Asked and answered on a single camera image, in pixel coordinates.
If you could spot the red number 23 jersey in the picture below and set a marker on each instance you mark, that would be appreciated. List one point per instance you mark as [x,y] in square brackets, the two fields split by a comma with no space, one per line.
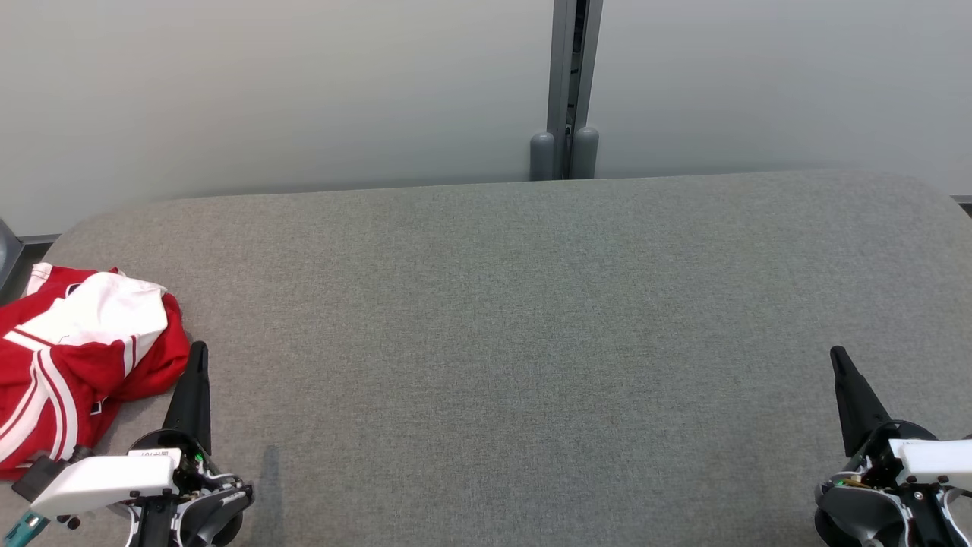
[83,315]

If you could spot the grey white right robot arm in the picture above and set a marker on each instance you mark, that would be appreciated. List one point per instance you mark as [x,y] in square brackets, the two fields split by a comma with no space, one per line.
[858,509]

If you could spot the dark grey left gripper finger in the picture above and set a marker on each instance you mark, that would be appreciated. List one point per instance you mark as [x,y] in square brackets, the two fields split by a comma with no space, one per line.
[194,403]

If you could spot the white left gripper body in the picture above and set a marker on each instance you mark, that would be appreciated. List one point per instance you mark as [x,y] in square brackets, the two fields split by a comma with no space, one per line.
[106,479]

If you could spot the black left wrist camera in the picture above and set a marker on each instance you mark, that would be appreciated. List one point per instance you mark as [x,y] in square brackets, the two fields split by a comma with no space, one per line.
[38,475]

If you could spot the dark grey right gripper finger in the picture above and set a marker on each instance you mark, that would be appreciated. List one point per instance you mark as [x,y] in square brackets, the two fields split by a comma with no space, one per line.
[854,403]

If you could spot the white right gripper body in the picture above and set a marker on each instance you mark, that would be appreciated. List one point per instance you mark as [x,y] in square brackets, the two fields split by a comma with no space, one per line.
[938,462]

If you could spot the grey cylindrical post foot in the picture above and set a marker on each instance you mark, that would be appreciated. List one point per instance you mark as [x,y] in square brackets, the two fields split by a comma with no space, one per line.
[541,156]
[585,152]

